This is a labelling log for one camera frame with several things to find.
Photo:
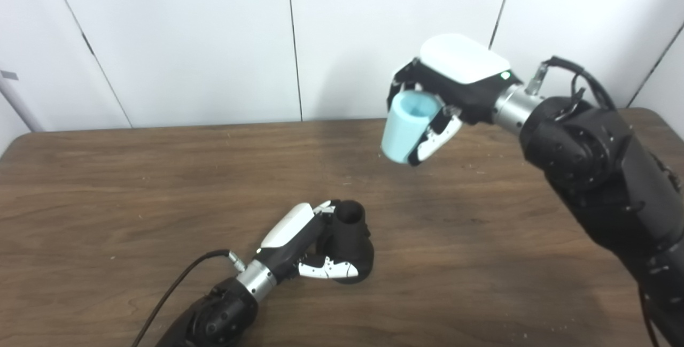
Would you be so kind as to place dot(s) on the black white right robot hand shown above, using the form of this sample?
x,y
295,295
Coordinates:
x,y
465,69

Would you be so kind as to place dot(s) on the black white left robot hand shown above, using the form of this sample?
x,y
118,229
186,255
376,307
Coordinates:
x,y
288,234

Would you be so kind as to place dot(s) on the black flared nozzle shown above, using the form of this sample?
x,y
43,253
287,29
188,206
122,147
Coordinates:
x,y
350,240

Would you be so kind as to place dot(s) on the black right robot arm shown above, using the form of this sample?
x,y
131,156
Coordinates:
x,y
604,176

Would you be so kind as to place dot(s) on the grey tape strip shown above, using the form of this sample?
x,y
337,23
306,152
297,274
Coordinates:
x,y
8,75

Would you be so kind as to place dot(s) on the white wall post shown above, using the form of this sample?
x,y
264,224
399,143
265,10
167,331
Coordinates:
x,y
18,103

